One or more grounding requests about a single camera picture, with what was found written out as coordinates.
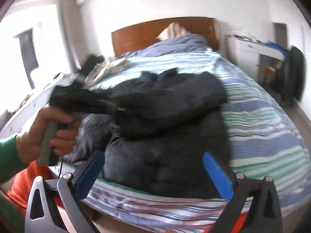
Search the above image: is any wooden stool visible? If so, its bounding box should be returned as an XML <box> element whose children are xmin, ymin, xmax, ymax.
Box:
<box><xmin>264</xmin><ymin>67</ymin><xmax>276</xmax><ymax>84</ymax></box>

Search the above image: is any black jacket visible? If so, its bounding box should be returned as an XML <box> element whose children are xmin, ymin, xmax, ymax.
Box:
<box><xmin>70</xmin><ymin>69</ymin><xmax>236</xmax><ymax>199</ymax></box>

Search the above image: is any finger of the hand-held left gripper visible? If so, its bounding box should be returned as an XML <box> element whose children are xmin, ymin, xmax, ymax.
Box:
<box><xmin>102</xmin><ymin>99</ymin><xmax>127</xmax><ymax>115</ymax></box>

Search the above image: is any blue cloth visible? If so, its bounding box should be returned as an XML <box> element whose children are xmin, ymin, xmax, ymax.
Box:
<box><xmin>266</xmin><ymin>42</ymin><xmax>289</xmax><ymax>57</ymax></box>

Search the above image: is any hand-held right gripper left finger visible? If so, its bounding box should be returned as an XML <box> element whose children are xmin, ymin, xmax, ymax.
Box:
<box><xmin>25</xmin><ymin>150</ymin><xmax>106</xmax><ymax>233</ymax></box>

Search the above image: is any beige garment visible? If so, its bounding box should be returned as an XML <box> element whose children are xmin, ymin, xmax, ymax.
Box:
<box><xmin>85</xmin><ymin>59</ymin><xmax>130</xmax><ymax>85</ymax></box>

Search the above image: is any striped pillow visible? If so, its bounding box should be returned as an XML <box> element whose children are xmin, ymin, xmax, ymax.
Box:
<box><xmin>157</xmin><ymin>22</ymin><xmax>193</xmax><ymax>42</ymax></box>

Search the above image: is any white desk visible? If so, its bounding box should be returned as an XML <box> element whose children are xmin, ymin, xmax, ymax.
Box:
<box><xmin>226</xmin><ymin>28</ymin><xmax>289</xmax><ymax>83</ymax></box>

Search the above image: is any black cable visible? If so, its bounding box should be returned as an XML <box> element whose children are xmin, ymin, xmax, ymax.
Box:
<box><xmin>57</xmin><ymin>156</ymin><xmax>64</xmax><ymax>178</ymax></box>

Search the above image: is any white windowsill cabinet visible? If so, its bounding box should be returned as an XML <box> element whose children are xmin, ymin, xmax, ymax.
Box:
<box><xmin>0</xmin><ymin>78</ymin><xmax>73</xmax><ymax>140</ymax></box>

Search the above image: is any person's left hand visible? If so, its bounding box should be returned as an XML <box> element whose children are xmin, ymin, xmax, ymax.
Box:
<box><xmin>15</xmin><ymin>107</ymin><xmax>81</xmax><ymax>164</ymax></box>

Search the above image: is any blue duvet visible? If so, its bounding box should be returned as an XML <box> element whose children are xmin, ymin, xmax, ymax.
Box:
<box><xmin>114</xmin><ymin>34</ymin><xmax>215</xmax><ymax>62</ymax></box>

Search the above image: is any brown curtain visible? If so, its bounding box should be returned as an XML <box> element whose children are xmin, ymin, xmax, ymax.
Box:
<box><xmin>58</xmin><ymin>0</ymin><xmax>82</xmax><ymax>71</ymax></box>

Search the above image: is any orange clothing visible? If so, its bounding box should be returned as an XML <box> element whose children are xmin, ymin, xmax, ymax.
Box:
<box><xmin>6</xmin><ymin>161</ymin><xmax>64</xmax><ymax>210</ymax></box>

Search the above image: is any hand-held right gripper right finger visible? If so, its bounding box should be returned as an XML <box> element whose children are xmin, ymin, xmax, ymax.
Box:
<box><xmin>202</xmin><ymin>151</ymin><xmax>284</xmax><ymax>233</ymax></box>

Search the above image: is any black hanging coat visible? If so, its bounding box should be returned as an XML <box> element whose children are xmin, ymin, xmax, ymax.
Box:
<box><xmin>274</xmin><ymin>46</ymin><xmax>307</xmax><ymax>107</ymax></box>

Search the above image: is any window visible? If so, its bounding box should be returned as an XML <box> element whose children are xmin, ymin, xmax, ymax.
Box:
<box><xmin>0</xmin><ymin>5</ymin><xmax>62</xmax><ymax>97</ymax></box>

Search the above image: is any wooden headboard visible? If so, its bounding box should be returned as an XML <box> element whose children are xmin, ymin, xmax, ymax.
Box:
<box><xmin>111</xmin><ymin>17</ymin><xmax>220</xmax><ymax>58</ymax></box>

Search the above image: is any striped bed sheet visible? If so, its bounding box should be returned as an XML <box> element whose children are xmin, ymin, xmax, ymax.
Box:
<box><xmin>73</xmin><ymin>51</ymin><xmax>311</xmax><ymax>227</ymax></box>

